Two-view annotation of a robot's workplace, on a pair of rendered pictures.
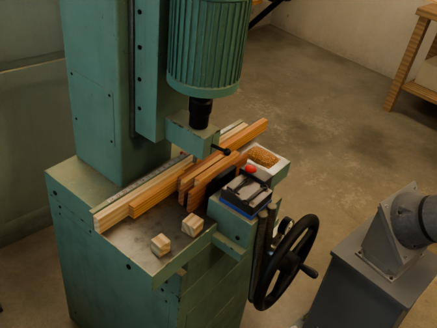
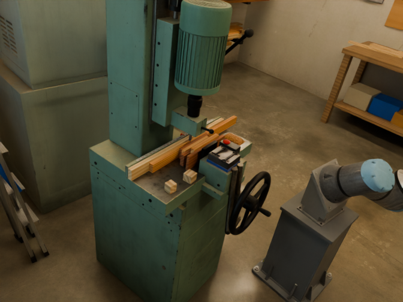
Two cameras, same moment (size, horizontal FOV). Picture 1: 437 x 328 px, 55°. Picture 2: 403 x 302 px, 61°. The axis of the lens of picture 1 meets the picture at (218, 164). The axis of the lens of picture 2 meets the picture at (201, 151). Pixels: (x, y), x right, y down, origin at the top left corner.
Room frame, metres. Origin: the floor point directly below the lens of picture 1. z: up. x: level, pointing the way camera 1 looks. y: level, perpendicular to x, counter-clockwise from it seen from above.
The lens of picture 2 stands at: (-0.30, 0.02, 1.73)
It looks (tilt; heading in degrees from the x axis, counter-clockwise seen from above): 34 degrees down; 0
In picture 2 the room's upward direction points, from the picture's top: 9 degrees clockwise
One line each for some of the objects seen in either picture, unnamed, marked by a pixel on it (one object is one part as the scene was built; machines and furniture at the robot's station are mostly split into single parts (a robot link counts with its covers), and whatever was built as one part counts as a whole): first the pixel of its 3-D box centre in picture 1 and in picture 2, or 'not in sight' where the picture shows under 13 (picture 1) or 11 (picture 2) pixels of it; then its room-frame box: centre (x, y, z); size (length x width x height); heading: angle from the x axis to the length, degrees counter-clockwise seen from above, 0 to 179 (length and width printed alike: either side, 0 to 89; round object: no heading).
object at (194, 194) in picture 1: (218, 180); (205, 151); (0.88, -0.01, 0.93); 0.25 x 0.01 x 0.07; 147
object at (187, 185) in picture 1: (210, 176); (200, 149); (0.91, 0.02, 0.93); 0.24 x 0.02 x 0.05; 147
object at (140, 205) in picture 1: (208, 160); (198, 140); (0.98, 0.03, 0.92); 0.60 x 0.02 x 0.04; 147
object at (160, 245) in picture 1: (160, 245); (170, 186); (0.64, 0.10, 0.92); 0.03 x 0.03 x 0.04; 52
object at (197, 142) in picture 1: (192, 135); (188, 122); (0.94, 0.08, 1.03); 0.14 x 0.07 x 0.09; 57
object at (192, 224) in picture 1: (192, 224); (189, 176); (0.72, 0.04, 0.92); 0.04 x 0.04 x 0.03; 60
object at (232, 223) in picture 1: (243, 209); (222, 169); (0.80, -0.08, 0.92); 0.15 x 0.13 x 0.09; 147
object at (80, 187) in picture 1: (160, 192); (165, 163); (1.00, 0.17, 0.76); 0.57 x 0.45 x 0.09; 57
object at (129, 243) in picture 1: (216, 205); (204, 168); (0.85, -0.01, 0.87); 0.61 x 0.30 x 0.06; 147
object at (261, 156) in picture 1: (262, 154); (233, 138); (1.07, -0.13, 0.91); 0.10 x 0.07 x 0.02; 57
